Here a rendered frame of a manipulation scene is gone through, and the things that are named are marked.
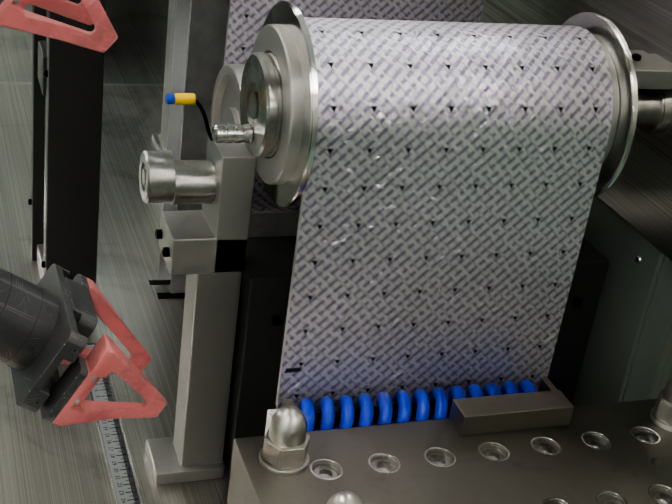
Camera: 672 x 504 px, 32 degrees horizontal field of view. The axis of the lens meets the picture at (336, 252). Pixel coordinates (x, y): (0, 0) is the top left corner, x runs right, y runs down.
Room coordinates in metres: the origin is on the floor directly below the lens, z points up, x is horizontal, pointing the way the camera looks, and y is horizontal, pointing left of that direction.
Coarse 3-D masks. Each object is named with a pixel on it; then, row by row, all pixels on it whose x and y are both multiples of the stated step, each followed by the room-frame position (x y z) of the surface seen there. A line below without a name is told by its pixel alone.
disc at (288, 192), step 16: (272, 16) 0.83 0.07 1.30; (288, 16) 0.79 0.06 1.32; (304, 32) 0.76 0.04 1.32; (304, 48) 0.75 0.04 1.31; (304, 64) 0.75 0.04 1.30; (304, 80) 0.75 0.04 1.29; (304, 96) 0.74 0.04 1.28; (304, 112) 0.74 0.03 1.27; (304, 128) 0.73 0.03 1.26; (304, 144) 0.73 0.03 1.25; (304, 160) 0.73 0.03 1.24; (304, 176) 0.73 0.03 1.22; (272, 192) 0.78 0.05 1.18; (288, 192) 0.75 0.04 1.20
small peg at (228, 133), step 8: (216, 128) 0.77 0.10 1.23; (224, 128) 0.77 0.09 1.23; (232, 128) 0.77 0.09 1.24; (240, 128) 0.77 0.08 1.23; (248, 128) 0.77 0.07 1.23; (216, 136) 0.76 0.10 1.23; (224, 136) 0.77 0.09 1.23; (232, 136) 0.77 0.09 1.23; (240, 136) 0.77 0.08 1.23; (248, 136) 0.77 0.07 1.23
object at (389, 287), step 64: (320, 192) 0.74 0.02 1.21; (384, 192) 0.76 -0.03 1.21; (448, 192) 0.78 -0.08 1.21; (512, 192) 0.80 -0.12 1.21; (576, 192) 0.82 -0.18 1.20; (320, 256) 0.74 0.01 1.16; (384, 256) 0.76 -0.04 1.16; (448, 256) 0.78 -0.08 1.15; (512, 256) 0.80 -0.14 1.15; (576, 256) 0.82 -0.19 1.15; (320, 320) 0.74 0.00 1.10; (384, 320) 0.76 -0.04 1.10; (448, 320) 0.78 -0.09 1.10; (512, 320) 0.80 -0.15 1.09; (320, 384) 0.75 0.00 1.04; (384, 384) 0.77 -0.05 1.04; (448, 384) 0.79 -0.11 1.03
